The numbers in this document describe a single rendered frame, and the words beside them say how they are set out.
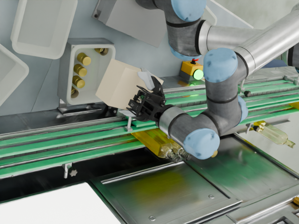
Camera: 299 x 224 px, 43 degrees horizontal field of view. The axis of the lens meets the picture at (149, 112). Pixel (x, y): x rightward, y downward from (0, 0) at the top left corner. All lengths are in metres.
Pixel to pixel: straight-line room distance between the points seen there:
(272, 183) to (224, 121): 0.87
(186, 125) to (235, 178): 0.83
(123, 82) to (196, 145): 0.32
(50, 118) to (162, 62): 0.56
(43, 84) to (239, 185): 0.89
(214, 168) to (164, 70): 0.49
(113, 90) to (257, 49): 0.41
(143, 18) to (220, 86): 0.61
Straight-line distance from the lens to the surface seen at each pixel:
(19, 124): 1.36
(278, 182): 1.80
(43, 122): 1.38
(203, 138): 0.88
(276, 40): 0.97
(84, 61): 1.38
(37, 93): 1.43
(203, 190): 1.50
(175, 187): 1.47
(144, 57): 1.61
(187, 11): 1.22
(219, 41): 1.25
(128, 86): 1.10
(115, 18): 1.34
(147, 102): 0.99
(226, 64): 0.84
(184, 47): 1.29
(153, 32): 1.46
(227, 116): 0.93
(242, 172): 1.77
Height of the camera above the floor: 1.95
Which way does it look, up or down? 43 degrees down
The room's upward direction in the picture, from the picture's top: 127 degrees clockwise
